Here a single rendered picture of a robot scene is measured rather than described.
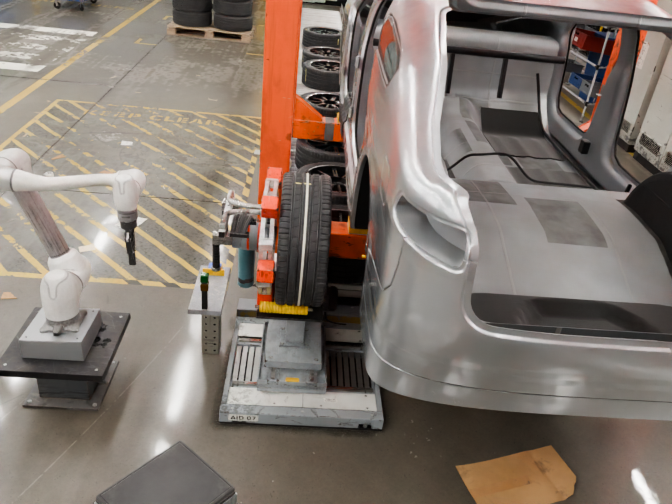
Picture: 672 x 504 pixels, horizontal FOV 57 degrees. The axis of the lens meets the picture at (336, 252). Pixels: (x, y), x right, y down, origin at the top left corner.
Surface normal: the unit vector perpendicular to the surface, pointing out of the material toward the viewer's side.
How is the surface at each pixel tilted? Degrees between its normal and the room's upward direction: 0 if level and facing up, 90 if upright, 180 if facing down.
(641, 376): 103
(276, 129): 90
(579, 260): 22
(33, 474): 0
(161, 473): 0
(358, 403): 0
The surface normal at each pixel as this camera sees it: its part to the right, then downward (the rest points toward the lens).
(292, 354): 0.10, -0.86
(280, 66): 0.04, 0.51
